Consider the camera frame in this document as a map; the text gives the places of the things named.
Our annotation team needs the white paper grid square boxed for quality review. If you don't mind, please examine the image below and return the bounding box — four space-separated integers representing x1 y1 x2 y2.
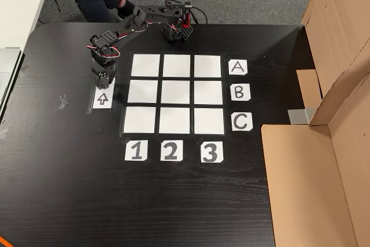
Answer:
131 54 161 77
162 54 191 78
123 106 157 134
194 54 222 78
193 108 225 135
158 107 191 135
160 80 191 105
127 80 158 104
194 80 224 105

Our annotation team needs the white arrow paper sheet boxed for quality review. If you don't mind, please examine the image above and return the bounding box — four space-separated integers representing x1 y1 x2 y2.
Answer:
92 76 116 110

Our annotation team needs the paper sheet number 1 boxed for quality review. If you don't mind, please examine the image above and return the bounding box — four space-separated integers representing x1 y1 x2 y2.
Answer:
124 139 149 161

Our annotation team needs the red and black clamp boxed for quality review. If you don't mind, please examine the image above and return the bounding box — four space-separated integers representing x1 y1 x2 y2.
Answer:
181 2 192 28

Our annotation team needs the paper sheet number 2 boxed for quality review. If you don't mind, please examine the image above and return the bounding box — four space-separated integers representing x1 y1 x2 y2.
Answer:
160 139 184 162

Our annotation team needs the white desk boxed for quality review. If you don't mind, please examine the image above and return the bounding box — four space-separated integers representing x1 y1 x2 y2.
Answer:
0 0 56 120

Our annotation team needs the paper sheet number 3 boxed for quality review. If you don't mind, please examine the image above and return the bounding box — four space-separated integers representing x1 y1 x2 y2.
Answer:
201 141 224 164

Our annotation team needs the paper sheet letter A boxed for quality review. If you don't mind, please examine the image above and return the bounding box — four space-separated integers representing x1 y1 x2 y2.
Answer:
228 59 248 76

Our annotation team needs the paper sheet letter B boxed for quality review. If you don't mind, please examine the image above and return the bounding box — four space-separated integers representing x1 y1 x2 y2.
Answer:
230 83 251 102

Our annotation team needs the paper sheet letter C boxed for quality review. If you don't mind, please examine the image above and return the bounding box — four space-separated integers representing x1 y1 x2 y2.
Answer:
231 113 254 132

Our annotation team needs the grey tape strip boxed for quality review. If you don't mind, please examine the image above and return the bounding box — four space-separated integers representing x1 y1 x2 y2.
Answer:
287 107 317 126

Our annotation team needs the brown cardboard sheet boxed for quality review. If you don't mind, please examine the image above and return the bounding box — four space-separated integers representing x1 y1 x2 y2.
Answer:
261 71 370 247
296 0 370 109

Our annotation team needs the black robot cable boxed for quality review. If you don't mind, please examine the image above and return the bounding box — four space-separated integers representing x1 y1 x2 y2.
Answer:
190 6 209 25

